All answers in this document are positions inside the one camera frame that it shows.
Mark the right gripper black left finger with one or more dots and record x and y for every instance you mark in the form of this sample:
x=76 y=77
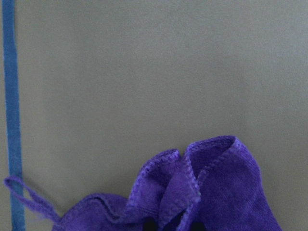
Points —
x=150 y=225

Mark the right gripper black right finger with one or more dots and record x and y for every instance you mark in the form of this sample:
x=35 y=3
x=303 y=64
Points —
x=197 y=226

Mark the purple microfiber cloth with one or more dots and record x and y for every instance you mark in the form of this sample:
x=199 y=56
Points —
x=216 y=182

